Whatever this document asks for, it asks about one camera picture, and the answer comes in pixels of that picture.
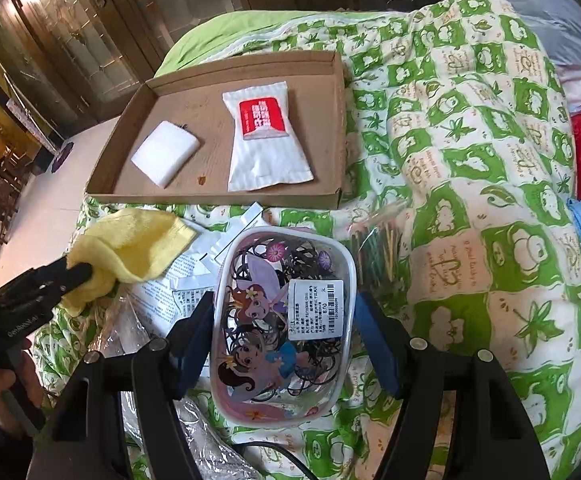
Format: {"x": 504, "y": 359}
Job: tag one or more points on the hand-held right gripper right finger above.
{"x": 376, "y": 347}

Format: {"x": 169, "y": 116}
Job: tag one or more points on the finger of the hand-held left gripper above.
{"x": 70, "y": 271}
{"x": 53, "y": 296}

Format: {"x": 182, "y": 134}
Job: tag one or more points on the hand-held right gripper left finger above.
{"x": 194, "y": 345}

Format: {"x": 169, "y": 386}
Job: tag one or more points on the yellow cloth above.
{"x": 130, "y": 245}

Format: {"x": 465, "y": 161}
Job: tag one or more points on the white printed foil packet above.
{"x": 198, "y": 260}

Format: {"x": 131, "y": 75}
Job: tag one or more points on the shallow cardboard box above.
{"x": 210, "y": 170}

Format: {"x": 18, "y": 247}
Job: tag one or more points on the person's left hand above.
{"x": 28, "y": 385}

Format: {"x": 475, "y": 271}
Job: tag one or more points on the clear bag of thin sticks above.
{"x": 378, "y": 245}

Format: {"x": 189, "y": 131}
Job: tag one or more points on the purple floor object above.
{"x": 63, "y": 155}

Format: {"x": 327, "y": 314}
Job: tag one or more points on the green and white printed quilt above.
{"x": 470, "y": 185}

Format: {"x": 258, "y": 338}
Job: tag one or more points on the white packet with red label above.
{"x": 270, "y": 160}

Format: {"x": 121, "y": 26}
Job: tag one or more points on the wooden glass doors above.
{"x": 95, "y": 25}

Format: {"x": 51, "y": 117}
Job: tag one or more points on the green bed sheet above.
{"x": 210, "y": 40}

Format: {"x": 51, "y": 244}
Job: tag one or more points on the white pillow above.
{"x": 535, "y": 5}

